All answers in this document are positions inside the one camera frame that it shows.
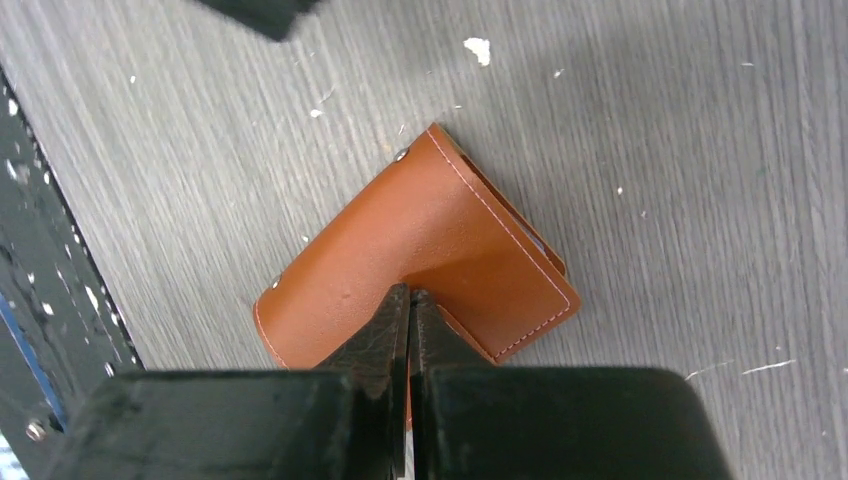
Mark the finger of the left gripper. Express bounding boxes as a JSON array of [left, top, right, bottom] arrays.
[[198, 0, 321, 42]]

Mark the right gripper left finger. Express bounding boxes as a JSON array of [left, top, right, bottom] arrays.
[[46, 284, 411, 479]]

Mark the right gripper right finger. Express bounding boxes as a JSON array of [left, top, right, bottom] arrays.
[[410, 290, 732, 479]]

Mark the brown leather card holder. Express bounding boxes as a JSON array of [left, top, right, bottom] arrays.
[[253, 124, 581, 369]]

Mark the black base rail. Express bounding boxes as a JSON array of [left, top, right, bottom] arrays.
[[1, 76, 143, 479]]

